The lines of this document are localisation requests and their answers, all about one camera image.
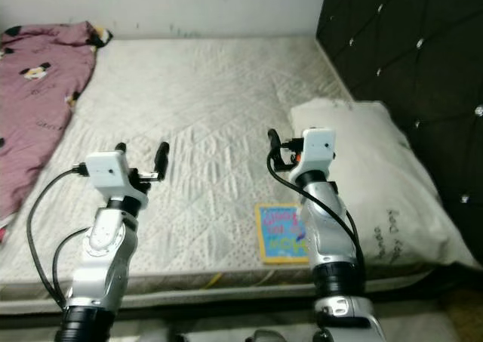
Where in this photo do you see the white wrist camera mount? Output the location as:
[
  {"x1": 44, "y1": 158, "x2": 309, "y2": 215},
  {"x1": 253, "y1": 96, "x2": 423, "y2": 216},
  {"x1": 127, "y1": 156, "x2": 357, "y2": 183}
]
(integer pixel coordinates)
[
  {"x1": 85, "y1": 151, "x2": 148, "y2": 211},
  {"x1": 294, "y1": 127, "x2": 337, "y2": 184}
]

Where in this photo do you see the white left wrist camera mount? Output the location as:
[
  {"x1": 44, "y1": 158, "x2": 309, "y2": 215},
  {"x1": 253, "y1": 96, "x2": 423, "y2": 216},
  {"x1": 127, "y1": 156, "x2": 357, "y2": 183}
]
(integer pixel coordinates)
[{"x1": 85, "y1": 151, "x2": 148, "y2": 211}]

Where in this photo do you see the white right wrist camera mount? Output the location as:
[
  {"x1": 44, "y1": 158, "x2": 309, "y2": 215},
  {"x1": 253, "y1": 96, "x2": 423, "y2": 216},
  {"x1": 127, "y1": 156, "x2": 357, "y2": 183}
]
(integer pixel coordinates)
[{"x1": 294, "y1": 127, "x2": 337, "y2": 184}]

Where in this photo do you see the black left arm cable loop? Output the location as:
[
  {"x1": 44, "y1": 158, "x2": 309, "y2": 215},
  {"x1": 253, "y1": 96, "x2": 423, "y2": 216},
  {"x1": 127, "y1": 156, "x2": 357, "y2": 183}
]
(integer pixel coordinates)
[{"x1": 51, "y1": 227, "x2": 99, "y2": 305}]

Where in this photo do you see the beige quilted mattress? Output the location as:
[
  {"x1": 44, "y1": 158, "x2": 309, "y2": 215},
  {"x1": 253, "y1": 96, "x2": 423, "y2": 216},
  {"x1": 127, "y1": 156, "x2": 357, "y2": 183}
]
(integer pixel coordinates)
[{"x1": 0, "y1": 36, "x2": 450, "y2": 316}]

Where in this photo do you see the beige pillow with lettering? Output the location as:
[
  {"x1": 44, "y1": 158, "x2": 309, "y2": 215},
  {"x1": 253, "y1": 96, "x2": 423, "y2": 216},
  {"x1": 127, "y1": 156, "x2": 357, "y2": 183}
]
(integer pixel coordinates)
[{"x1": 288, "y1": 99, "x2": 480, "y2": 271}]

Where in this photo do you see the colourful children's book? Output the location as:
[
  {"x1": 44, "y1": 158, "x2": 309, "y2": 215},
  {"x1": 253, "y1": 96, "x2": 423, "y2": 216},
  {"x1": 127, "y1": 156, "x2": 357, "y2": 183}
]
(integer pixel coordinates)
[{"x1": 255, "y1": 202, "x2": 310, "y2": 265}]

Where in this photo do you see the dark tufted headboard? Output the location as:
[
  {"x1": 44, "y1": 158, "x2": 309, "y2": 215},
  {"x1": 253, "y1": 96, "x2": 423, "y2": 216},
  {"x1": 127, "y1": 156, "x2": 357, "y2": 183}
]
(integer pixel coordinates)
[{"x1": 315, "y1": 0, "x2": 483, "y2": 267}]

